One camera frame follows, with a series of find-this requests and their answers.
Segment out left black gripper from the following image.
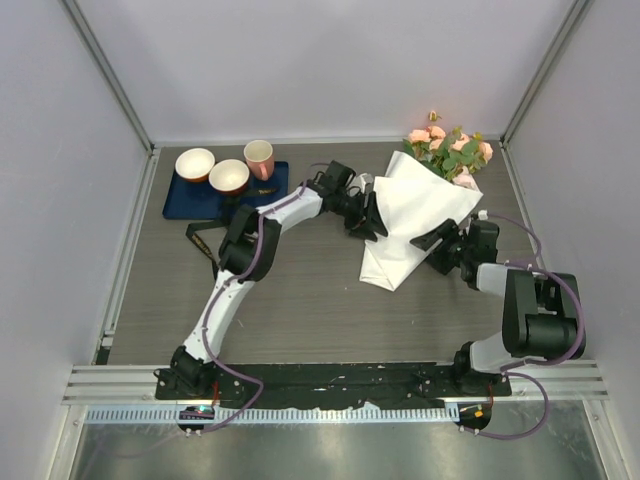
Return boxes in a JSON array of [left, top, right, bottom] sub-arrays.
[[334, 192, 389, 243]]

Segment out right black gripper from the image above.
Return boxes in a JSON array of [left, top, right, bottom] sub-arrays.
[[411, 219, 473, 276]]

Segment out white wrapping paper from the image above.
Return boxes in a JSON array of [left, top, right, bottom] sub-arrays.
[[359, 151, 482, 291]]

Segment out pink fake flower stem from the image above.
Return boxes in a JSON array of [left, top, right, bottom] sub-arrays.
[[403, 110, 447, 162]]

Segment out black ribbon gold letters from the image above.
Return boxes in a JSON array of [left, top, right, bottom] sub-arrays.
[[185, 185, 279, 281]]

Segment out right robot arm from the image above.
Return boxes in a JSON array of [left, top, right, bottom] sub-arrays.
[[410, 215, 586, 395]]

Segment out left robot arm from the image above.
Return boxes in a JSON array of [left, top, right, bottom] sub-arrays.
[[156, 161, 388, 399]]

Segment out pink mug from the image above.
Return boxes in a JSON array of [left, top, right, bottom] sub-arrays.
[[243, 140, 275, 181]]

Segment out blue tray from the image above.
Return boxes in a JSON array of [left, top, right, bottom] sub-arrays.
[[162, 161, 289, 220]]

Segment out white bowl orange outside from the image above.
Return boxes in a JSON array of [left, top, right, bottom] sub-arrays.
[[174, 148, 216, 183]]

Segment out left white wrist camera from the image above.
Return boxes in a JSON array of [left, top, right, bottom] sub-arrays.
[[351, 173, 375, 194]]

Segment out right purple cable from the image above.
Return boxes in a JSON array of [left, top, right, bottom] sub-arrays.
[[469, 212, 587, 441]]

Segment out purple cable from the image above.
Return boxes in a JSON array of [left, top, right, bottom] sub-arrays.
[[469, 212, 587, 441], [199, 162, 331, 434]]

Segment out white slotted cable duct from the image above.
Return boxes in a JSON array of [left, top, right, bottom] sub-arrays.
[[85, 403, 459, 425]]

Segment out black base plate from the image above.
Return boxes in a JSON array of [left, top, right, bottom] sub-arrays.
[[154, 362, 512, 410]]

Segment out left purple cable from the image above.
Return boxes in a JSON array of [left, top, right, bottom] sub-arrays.
[[199, 162, 331, 434]]

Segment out aluminium frame rail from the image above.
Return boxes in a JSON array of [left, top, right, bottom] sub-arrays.
[[62, 360, 609, 405]]

